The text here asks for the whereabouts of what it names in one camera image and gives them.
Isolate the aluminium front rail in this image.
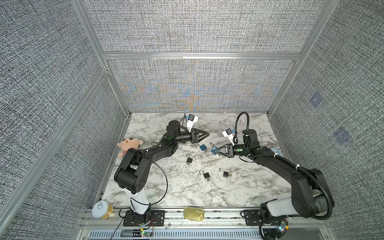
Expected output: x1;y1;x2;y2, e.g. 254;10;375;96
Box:
79;207;328;230

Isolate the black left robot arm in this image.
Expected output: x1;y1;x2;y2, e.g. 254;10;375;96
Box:
114;120;210;225

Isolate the black padlock open shackle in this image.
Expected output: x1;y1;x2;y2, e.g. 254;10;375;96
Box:
199;170;211;181

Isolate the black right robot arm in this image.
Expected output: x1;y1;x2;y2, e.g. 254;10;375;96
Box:
215;129;335;221

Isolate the gold sardine tin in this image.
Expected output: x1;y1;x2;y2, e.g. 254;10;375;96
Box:
183;207;205;222

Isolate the plush doll toy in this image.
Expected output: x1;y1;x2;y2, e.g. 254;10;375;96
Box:
117;138;144;157

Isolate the light blue alarm clock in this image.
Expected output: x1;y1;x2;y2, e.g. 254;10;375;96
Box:
270;147;283;157

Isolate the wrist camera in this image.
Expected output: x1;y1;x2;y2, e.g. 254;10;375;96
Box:
222;129;236;146
186;114;199;132

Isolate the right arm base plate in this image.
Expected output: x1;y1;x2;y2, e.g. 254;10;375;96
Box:
240;209;273;226

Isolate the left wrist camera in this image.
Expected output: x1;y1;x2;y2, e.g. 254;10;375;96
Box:
186;114;199;132

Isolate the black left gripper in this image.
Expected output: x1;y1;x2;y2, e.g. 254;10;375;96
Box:
174;128;208;146

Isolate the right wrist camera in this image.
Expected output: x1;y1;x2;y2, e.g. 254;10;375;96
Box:
222;129;236;146

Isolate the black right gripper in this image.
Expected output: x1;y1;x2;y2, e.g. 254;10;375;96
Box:
214;143;250;159

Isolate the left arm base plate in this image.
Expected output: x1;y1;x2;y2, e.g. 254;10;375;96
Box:
123;210;165;227

